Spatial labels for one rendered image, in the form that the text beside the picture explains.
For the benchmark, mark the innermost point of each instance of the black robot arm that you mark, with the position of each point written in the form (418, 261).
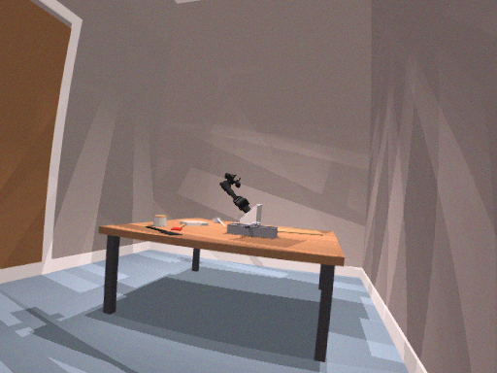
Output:
(239, 201)

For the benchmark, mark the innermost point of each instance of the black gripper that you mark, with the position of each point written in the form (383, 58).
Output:
(237, 183)

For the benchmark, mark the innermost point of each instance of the white long-handled spoon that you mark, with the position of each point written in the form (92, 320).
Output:
(217, 220)

